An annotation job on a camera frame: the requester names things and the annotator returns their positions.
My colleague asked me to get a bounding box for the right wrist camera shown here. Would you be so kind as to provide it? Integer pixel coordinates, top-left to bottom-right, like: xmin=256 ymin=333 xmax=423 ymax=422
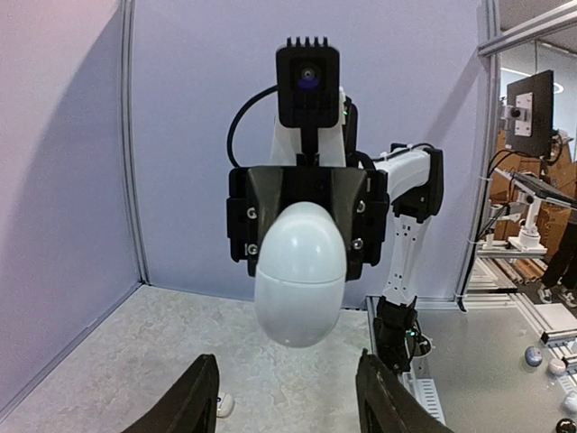
xmin=270 ymin=36 xmax=346 ymax=167

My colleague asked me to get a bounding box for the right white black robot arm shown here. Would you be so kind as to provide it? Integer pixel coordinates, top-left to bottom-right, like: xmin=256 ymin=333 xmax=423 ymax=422
xmin=226 ymin=98 xmax=444 ymax=374

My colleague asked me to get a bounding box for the right aluminium frame post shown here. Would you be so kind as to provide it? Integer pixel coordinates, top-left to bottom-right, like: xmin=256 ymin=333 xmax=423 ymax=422
xmin=453 ymin=0 xmax=501 ymax=312

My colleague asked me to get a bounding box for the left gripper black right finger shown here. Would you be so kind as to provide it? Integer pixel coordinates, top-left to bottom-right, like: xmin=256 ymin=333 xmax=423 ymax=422
xmin=355 ymin=349 xmax=451 ymax=433

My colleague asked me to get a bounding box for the right black cable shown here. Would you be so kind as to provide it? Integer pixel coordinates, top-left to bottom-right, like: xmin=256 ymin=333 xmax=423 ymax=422
xmin=225 ymin=84 xmax=279 ymax=169

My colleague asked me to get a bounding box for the black monitor on stand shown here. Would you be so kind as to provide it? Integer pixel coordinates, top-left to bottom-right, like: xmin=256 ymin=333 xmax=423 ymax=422
xmin=500 ymin=69 xmax=554 ymax=159

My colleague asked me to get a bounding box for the white oval charging case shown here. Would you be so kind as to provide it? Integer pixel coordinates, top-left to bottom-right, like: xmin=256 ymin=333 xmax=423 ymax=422
xmin=254 ymin=202 xmax=347 ymax=348

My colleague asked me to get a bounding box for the white square charging case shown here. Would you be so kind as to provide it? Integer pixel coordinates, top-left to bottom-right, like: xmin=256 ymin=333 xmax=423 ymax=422
xmin=216 ymin=392 xmax=234 ymax=419

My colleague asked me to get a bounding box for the cardboard boxes background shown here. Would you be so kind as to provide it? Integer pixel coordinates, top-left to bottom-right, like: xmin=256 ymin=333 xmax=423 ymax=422
xmin=484 ymin=132 xmax=576 ymax=260

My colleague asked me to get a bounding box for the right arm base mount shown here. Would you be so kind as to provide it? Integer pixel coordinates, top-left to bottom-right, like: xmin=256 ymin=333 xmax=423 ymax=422
xmin=372 ymin=296 xmax=432 ymax=375

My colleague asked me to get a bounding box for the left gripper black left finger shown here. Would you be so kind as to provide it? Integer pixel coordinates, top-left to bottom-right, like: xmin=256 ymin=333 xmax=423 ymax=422
xmin=123 ymin=354 xmax=220 ymax=433

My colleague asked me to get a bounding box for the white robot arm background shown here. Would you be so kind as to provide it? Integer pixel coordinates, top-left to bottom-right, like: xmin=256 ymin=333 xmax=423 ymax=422
xmin=477 ymin=168 xmax=576 ymax=259

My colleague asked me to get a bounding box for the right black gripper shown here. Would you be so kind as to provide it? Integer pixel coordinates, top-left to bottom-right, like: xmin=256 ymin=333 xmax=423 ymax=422
xmin=226 ymin=166 xmax=389 ymax=281

